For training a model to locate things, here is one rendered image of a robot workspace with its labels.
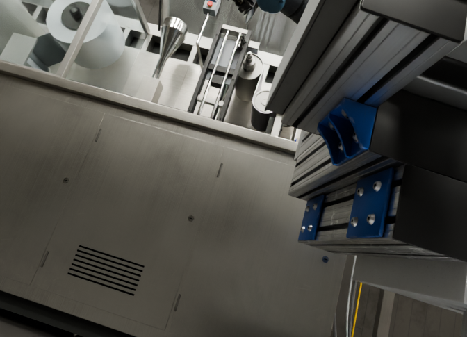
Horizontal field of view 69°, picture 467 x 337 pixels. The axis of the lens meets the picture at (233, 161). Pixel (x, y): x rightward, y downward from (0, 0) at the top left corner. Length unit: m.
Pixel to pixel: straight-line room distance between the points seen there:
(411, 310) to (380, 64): 3.43
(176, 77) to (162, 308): 1.35
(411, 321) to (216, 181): 2.80
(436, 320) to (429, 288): 3.36
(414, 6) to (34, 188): 1.34
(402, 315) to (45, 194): 3.12
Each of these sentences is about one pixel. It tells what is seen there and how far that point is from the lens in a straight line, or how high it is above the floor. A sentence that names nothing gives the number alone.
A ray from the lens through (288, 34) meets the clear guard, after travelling 2.17.
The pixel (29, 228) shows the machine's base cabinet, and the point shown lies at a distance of 1.44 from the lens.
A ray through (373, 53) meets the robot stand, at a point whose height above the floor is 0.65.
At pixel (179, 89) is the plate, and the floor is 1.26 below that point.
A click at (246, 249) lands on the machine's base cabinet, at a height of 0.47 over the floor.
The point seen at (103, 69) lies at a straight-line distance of 1.94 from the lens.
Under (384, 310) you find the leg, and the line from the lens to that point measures 2.15.
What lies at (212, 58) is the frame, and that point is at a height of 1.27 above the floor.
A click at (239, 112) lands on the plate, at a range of 2.00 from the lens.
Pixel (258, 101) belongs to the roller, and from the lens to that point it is 1.67.
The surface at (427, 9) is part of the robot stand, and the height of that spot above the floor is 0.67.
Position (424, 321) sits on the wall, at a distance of 3.80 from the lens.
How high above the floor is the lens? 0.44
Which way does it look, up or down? 15 degrees up
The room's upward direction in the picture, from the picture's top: 17 degrees clockwise
